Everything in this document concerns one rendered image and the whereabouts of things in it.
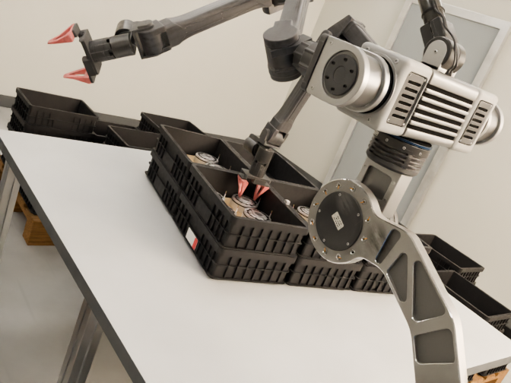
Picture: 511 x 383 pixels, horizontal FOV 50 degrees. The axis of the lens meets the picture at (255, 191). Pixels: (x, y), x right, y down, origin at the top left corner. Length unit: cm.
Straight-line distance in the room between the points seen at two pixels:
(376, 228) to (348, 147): 432
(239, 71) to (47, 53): 196
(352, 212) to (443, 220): 367
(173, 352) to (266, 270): 54
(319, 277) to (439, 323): 85
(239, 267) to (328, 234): 50
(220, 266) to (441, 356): 78
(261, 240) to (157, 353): 54
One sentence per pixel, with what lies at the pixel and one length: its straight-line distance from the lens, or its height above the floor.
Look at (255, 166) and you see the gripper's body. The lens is 193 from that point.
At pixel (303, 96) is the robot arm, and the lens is 187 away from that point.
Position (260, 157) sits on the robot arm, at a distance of 192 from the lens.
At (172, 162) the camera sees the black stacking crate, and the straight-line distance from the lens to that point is 210.
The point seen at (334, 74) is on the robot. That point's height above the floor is 145.
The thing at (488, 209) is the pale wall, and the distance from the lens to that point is 474.
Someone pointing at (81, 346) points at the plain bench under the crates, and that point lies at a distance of 169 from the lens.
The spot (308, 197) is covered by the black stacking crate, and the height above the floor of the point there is 89.
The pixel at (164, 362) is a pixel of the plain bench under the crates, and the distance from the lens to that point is 134.
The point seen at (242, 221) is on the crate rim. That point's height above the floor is 92.
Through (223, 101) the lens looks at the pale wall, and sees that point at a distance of 583.
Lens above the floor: 151
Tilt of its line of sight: 18 degrees down
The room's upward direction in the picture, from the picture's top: 22 degrees clockwise
